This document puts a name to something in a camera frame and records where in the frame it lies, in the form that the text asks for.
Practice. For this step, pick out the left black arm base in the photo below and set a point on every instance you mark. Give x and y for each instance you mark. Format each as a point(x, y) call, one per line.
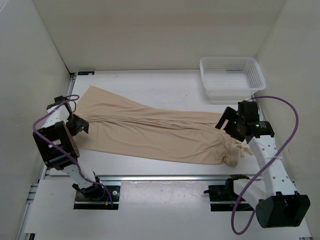
point(96, 197)

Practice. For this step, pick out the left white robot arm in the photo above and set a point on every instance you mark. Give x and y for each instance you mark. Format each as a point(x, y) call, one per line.
point(54, 136)

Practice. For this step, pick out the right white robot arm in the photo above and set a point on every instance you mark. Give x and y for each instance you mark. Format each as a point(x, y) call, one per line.
point(275, 200)

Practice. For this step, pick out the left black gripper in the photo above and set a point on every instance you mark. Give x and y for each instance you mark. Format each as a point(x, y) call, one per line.
point(80, 123)

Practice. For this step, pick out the beige trousers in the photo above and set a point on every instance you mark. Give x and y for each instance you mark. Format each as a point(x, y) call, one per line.
point(118, 125)

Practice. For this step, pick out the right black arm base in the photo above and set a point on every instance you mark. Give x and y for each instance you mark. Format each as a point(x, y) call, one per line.
point(222, 197)

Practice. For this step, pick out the white plastic mesh basket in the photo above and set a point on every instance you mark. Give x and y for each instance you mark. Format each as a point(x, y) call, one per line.
point(231, 78)

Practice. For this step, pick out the aluminium front rail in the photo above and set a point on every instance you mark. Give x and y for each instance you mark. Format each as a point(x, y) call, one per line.
point(135, 178)

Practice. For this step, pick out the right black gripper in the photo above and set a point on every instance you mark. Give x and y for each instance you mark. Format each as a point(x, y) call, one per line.
point(229, 114)

